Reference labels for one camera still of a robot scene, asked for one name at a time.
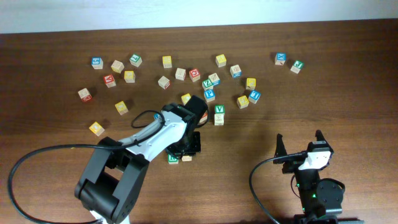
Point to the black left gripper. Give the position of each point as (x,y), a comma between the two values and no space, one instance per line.
(196,147)

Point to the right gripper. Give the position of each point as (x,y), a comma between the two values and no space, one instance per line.
(290,166)

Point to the yellow S wooden block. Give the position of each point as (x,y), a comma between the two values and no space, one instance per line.
(186,158)

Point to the green R wooden block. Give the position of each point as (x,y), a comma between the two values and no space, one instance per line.
(172,160)

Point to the yellow plain wooden block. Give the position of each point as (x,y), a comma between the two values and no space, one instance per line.
(167,61)

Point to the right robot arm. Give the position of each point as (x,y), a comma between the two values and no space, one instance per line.
(321,199)

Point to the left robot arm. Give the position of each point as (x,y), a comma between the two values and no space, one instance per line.
(112,179)

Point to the red A wooden block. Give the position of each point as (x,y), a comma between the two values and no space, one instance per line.
(203,118)

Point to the plain drawing wooden block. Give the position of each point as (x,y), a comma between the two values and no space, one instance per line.
(219,119)

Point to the green V wooden block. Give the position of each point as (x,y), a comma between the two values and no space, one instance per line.
(219,109)

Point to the yellow C wooden block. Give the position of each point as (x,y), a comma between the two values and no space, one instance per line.
(185,98)

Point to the blue P wooden block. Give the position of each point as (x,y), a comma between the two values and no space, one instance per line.
(209,95)

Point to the green Z wooden block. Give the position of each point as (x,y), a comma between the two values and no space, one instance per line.
(207,84)

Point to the blue I leaf wooden block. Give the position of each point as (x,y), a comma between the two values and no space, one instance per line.
(254,96)

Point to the red I wooden block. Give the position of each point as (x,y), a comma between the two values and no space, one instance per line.
(164,82)

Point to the yellow E wooden block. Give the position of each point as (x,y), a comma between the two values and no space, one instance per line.
(242,102)

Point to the blue L feather wooden block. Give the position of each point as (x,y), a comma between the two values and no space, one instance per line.
(214,78)

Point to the red O wooden block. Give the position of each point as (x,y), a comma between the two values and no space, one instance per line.
(194,75)

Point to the yellow top wooden block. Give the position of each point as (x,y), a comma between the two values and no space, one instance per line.
(250,83)

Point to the green J wooden block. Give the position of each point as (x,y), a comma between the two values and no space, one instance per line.
(297,66)

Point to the yellow tilted wooden block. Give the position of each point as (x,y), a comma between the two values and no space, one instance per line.
(121,107)

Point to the blue D wooden block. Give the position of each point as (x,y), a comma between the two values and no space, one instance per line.
(235,71)

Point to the blue X wooden block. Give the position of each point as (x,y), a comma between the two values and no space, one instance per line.
(280,58)

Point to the yellow lower left wooden block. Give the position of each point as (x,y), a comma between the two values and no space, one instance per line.
(96,129)

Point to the green L far wooden block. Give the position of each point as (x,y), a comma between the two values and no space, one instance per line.
(135,60)

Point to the red K wooden block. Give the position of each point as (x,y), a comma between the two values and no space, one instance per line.
(109,81)

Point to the plain tan wooden block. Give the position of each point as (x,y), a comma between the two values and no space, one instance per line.
(117,66)

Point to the red side wooden block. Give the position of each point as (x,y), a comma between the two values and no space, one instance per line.
(85,95)

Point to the blue S wooden block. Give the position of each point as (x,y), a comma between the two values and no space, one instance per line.
(97,63)

